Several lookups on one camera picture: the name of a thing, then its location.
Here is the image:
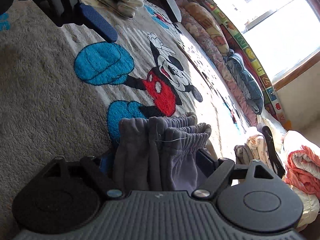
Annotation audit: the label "purple grey sweatpants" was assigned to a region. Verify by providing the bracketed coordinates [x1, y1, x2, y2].
[113, 113, 212, 193]

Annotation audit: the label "cream grey clothes stack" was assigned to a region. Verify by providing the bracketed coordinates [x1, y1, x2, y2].
[234, 132, 278, 173]

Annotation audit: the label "pink floral long quilt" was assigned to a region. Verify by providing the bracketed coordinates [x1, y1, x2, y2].
[175, 0, 258, 126]

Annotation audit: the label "yellow patterned pillow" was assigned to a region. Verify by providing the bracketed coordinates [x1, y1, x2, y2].
[184, 2, 229, 56]

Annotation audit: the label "Mickey Mouse plush blanket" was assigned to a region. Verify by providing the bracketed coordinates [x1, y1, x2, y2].
[1, 0, 251, 239]

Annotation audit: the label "orange white rolled quilt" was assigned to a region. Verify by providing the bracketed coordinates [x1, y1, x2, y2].
[283, 131, 319, 198]

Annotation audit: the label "colourful alphabet foam mat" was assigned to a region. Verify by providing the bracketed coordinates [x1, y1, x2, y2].
[201, 0, 292, 130]

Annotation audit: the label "cream folded quilt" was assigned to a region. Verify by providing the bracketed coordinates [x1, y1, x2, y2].
[292, 186, 319, 231]

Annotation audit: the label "window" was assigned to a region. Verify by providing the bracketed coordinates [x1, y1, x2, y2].
[213, 0, 319, 81]

